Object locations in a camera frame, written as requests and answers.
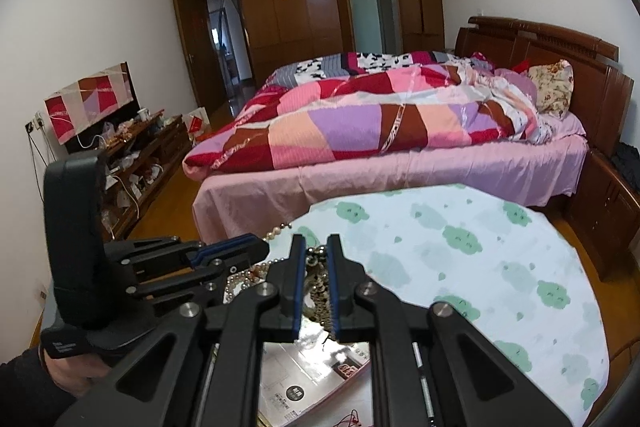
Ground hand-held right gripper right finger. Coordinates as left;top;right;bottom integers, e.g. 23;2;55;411
326;234;572;427

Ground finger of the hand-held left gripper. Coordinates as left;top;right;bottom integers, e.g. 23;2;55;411
106;234;271;269
127;258;267;308

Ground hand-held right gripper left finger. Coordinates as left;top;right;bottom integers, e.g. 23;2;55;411
55;234;307;427

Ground metal bead chain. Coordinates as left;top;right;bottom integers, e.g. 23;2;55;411
300;246;335;339

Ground pearl necklace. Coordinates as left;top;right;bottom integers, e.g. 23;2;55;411
222;222;293;305

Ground pink tin box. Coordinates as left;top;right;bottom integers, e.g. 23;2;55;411
255;339;376;427

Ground person's left forearm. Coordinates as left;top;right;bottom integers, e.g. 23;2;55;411
0;347;83;427

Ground person's left hand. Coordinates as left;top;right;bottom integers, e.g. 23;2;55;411
44;348;114;384

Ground printed paper leaflet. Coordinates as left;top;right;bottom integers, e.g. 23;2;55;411
262;347;372;408

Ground wooden television cabinet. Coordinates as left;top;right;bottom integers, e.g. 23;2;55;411
97;112;194;244

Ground covered television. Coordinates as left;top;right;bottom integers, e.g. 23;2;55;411
44;63;137;146

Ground red and white paper bag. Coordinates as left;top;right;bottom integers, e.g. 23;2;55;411
182;107;209;140

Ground pink bed sheet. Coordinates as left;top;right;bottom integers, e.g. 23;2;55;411
192;112;588;248

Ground black television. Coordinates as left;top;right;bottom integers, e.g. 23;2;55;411
60;62;144;156

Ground patchwork quilt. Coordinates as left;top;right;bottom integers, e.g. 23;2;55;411
182;50;556;174

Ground wooden door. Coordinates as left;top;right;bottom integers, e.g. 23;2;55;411
172;0;212;114

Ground wooden wardrobe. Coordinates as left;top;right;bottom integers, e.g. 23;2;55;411
167;0;447;114

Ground wooden nightstand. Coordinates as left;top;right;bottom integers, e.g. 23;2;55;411
565;147;640;284

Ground floral pillow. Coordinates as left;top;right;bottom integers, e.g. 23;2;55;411
527;59;575;118

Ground dark clothes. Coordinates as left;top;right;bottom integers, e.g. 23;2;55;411
610;141;640;188

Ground wooden bed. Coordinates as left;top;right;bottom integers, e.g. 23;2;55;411
192;16;636;248

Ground white cable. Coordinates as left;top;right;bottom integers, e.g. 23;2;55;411
111;176;142;214

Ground red string bracelet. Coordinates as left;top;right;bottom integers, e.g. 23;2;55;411
327;408;372;427

